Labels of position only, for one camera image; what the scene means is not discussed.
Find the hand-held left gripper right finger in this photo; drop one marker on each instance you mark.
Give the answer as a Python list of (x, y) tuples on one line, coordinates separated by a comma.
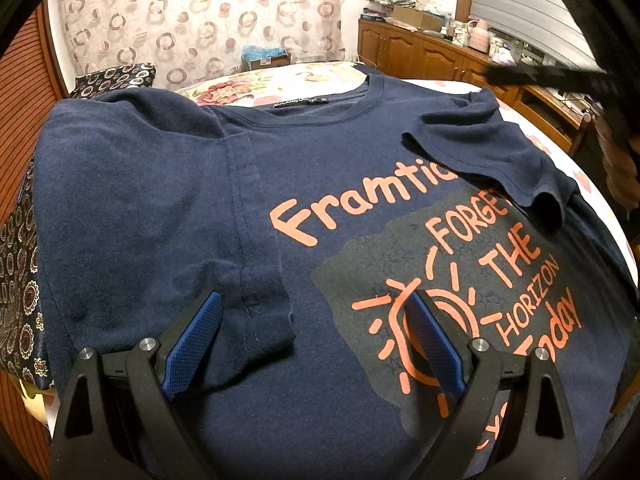
[(432, 340)]

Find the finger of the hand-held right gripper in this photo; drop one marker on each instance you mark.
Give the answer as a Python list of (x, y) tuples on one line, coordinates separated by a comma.
[(540, 77)]

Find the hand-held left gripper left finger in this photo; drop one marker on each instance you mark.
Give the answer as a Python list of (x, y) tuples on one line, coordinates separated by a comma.
[(197, 330)]

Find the navy printed t-shirt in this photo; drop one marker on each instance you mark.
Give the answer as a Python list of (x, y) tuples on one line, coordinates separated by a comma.
[(175, 185)]

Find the person's right hand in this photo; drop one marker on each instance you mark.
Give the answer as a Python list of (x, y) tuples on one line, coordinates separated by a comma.
[(617, 170)]

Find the white red-flower blanket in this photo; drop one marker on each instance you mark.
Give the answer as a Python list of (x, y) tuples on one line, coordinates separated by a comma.
[(515, 117)]

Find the pink jug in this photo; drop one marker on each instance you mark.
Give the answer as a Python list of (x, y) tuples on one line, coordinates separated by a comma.
[(480, 35)]

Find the white window blind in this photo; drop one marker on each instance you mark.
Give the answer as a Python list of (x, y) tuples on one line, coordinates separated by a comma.
[(520, 5)]

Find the plain cardboard box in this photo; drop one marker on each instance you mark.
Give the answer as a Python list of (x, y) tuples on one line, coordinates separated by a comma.
[(415, 17)]

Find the wooden cabinet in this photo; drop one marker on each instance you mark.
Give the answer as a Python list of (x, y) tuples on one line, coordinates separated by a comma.
[(400, 50)]

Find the stack of newspapers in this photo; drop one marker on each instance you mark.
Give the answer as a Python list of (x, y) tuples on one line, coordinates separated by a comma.
[(387, 0)]

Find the dark patterned cushion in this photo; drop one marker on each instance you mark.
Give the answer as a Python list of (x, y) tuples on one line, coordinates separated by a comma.
[(20, 285)]

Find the beige floral bedsheet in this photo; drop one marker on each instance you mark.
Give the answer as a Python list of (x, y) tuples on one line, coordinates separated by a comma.
[(280, 82)]

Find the wooden slatted wardrobe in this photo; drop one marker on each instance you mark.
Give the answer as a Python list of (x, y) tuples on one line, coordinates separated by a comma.
[(25, 110)]

